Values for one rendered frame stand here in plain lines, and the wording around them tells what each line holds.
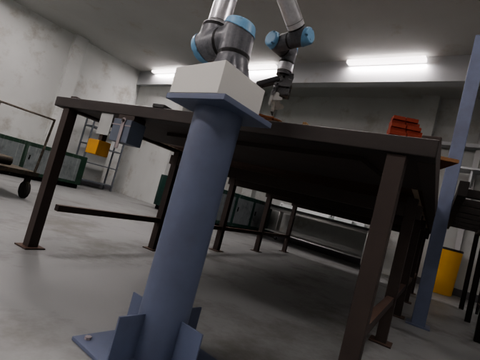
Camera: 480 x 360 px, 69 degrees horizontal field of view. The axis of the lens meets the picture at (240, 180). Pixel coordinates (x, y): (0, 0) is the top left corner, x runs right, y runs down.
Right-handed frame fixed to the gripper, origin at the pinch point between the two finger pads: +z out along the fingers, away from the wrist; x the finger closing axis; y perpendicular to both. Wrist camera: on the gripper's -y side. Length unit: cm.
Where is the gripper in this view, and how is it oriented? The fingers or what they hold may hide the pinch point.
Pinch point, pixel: (269, 111)
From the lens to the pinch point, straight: 171.2
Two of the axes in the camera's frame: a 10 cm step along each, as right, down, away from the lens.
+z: -2.6, 9.6, -0.6
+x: 1.7, 1.1, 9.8
